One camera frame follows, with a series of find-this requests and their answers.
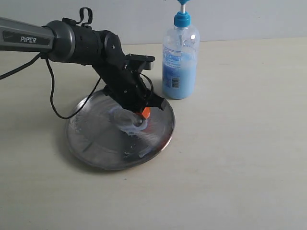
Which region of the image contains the blue lotion pump bottle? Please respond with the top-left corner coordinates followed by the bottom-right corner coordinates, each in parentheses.
top-left (162, 0), bottom-right (201, 100)

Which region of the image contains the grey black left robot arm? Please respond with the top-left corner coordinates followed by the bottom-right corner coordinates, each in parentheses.
top-left (0, 18), bottom-right (166, 116)

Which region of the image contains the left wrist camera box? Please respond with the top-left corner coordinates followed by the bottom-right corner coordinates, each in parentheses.
top-left (125, 54), bottom-right (155, 72)

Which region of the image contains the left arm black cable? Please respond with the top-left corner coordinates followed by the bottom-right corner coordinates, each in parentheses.
top-left (0, 7), bottom-right (106, 120)

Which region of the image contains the round steel plate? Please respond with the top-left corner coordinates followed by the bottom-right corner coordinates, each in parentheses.
top-left (65, 90), bottom-right (176, 171)

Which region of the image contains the blue soap blob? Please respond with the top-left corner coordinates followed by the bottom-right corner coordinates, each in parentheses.
top-left (108, 106), bottom-right (148, 135)

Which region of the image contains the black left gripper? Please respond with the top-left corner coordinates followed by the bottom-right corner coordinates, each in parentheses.
top-left (103, 69), bottom-right (166, 118)

